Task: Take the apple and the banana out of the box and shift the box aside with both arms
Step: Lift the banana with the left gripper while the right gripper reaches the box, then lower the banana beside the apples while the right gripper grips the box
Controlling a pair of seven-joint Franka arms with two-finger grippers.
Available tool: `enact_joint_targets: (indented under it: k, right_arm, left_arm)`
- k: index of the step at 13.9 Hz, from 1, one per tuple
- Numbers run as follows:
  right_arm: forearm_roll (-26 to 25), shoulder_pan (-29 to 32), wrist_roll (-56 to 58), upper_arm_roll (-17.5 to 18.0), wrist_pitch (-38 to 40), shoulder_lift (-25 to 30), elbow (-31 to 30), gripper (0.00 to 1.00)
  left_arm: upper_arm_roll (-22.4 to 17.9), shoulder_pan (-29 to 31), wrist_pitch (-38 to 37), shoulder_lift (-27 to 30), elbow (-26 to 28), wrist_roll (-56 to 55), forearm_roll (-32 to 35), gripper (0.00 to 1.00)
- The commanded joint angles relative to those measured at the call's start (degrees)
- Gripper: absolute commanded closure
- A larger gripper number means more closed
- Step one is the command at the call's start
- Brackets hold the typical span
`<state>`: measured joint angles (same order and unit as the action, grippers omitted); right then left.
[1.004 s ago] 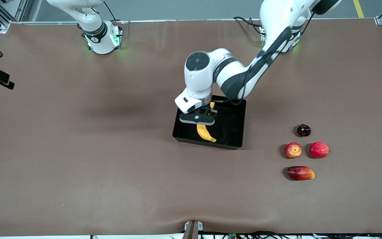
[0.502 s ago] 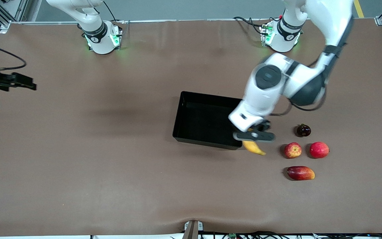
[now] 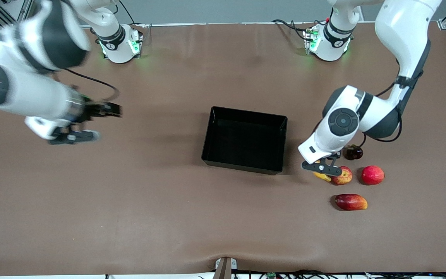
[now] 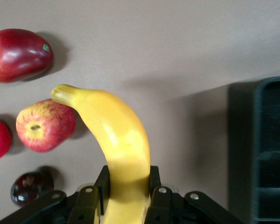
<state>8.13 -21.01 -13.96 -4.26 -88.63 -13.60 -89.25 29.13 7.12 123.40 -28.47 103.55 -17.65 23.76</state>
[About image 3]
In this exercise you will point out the red yellow striped apple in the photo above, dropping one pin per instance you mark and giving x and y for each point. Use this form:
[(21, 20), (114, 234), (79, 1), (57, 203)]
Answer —
[(343, 178)]

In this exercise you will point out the plain red round fruit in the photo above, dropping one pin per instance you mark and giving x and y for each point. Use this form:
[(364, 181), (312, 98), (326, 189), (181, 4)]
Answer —
[(373, 175)]

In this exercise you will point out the black rectangular plastic box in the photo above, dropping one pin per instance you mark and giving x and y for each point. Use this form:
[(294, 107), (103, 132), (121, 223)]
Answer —
[(246, 147)]

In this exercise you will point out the red orange mango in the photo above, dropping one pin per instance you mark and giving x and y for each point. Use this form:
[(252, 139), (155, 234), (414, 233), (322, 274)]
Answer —
[(350, 202)]

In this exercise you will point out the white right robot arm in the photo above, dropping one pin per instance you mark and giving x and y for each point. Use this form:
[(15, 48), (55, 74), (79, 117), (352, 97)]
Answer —
[(25, 89)]

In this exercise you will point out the aluminium frame with black struts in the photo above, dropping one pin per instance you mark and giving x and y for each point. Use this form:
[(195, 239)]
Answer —
[(23, 9)]

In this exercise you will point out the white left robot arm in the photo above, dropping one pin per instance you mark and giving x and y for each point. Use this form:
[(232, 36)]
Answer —
[(401, 31)]

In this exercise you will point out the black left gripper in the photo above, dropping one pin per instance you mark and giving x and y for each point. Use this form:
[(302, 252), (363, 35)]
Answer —
[(353, 153)]

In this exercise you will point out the silver table edge rail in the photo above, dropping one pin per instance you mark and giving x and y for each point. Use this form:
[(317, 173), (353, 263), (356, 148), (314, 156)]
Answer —
[(227, 23)]

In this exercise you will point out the yellow banana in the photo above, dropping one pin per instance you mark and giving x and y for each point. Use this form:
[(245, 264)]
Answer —
[(323, 177)]

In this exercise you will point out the brown table cover sheet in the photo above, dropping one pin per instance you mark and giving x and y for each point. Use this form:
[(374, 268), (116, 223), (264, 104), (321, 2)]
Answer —
[(130, 213)]

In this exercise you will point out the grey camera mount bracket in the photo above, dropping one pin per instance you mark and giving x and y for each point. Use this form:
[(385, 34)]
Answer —
[(225, 267)]

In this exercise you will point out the dark purple mangosteen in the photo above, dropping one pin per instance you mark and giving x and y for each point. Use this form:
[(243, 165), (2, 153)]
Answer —
[(355, 153)]

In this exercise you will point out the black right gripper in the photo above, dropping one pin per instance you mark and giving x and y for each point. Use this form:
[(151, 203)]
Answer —
[(92, 109)]

